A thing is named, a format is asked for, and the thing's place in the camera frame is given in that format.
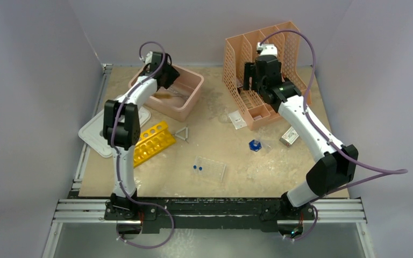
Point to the yellow test tube rack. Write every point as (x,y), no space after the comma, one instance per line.
(152,142)

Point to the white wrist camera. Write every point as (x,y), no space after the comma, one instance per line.
(266,49)
(147,59)

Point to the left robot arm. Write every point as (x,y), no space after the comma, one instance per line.
(121,125)

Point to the clear plastic well plate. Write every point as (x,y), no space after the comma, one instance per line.
(213,171)

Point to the pink plastic bin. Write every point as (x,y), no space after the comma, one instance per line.
(180,98)

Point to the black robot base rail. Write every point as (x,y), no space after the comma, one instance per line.
(209,213)

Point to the blue polyhedral object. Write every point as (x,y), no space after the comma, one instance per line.
(255,145)

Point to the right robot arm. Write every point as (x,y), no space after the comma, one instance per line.
(334,162)

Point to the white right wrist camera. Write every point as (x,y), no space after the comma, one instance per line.
(266,49)

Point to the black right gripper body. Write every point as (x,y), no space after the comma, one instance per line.
(264,85)

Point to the white plastic bin lid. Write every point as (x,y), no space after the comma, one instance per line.
(92,134)

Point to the brown bristle tube brush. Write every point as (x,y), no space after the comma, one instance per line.
(162,95)

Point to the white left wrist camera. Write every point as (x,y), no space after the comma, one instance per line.
(147,59)

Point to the small white red box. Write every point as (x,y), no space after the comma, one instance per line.
(289,137)

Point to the small white plastic bag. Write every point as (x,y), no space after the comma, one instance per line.
(237,120)

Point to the aluminium frame rail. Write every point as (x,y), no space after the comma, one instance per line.
(80,211)

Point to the metal crucible tongs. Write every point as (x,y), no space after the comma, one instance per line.
(178,94)

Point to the peach mesh file organizer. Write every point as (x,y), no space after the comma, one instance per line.
(243,48)

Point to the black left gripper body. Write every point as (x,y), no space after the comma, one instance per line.
(170,74)

